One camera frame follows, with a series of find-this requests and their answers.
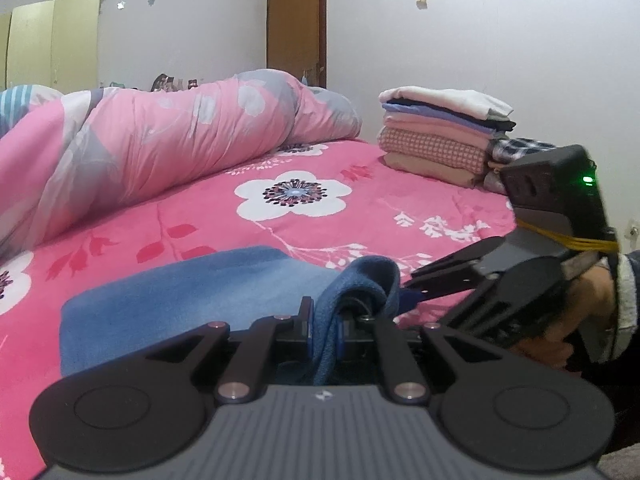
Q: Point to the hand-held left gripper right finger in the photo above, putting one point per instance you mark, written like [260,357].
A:
[395,355]

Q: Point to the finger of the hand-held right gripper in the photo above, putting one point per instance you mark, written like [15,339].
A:
[450,262]
[417,294]

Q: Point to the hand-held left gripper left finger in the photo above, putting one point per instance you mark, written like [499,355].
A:
[305,317]

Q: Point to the blue denim jeans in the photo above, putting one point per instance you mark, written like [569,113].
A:
[200,285]

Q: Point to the person's right forearm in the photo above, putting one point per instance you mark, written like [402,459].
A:
[625,300]

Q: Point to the stack of folded clothes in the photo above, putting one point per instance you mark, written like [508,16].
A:
[435,150]

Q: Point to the person's right hand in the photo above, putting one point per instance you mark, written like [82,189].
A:
[595,295]

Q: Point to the yellow rubber band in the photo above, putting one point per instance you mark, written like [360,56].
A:
[575,241]

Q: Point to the pink floral bed blanket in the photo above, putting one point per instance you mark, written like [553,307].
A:
[200,210]

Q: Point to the pink and blue quilt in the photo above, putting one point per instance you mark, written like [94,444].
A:
[150,145]

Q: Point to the dark patterned cloth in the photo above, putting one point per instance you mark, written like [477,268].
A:
[172,82]

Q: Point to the brown wooden door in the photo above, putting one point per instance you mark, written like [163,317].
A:
[295,25]

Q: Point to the pale yellow wardrobe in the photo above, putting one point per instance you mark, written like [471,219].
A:
[50,45]

